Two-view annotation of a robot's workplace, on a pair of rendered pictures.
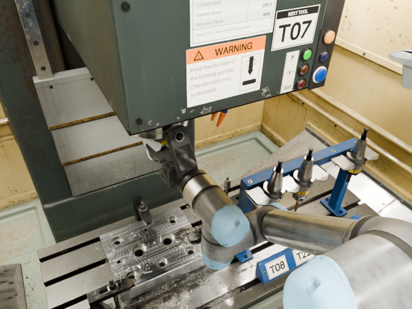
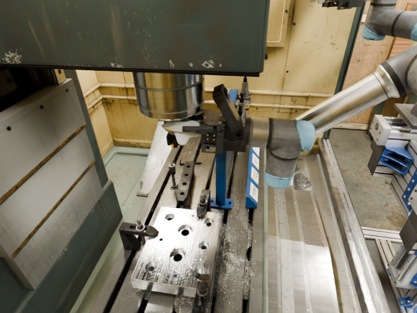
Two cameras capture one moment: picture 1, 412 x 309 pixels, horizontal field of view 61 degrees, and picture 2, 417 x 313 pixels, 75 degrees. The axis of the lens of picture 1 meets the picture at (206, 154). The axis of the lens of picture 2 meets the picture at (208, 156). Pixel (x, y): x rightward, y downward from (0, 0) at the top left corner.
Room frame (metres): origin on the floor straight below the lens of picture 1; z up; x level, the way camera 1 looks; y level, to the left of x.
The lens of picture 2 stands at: (0.27, 0.54, 1.73)
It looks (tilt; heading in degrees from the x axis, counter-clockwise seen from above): 35 degrees down; 309
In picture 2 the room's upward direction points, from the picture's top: 1 degrees counter-clockwise
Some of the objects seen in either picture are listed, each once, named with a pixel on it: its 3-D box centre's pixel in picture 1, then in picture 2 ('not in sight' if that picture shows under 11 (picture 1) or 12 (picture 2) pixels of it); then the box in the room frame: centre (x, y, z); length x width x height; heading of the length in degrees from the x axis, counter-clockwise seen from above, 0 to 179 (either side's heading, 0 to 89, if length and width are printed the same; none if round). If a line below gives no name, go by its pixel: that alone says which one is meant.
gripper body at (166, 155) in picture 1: (183, 171); (224, 131); (0.62, 0.05, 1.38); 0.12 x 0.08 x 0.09; 33
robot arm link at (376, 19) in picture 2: not in sight; (382, 22); (0.45, -0.59, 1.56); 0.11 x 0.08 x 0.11; 159
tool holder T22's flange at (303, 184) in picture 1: (303, 178); not in sight; (0.79, -0.30, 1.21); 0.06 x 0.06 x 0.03
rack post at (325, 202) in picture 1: (343, 179); not in sight; (0.97, -0.51, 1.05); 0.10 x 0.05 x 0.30; 29
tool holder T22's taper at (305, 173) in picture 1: (306, 167); (241, 109); (0.79, -0.30, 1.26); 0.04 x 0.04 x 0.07
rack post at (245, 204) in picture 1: (243, 221); (221, 176); (0.76, -0.13, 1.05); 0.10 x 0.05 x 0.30; 29
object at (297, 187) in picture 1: (289, 184); not in sight; (0.76, -0.25, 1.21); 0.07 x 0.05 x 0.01; 29
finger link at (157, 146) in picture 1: (150, 149); (181, 134); (0.69, 0.14, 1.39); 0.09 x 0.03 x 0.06; 47
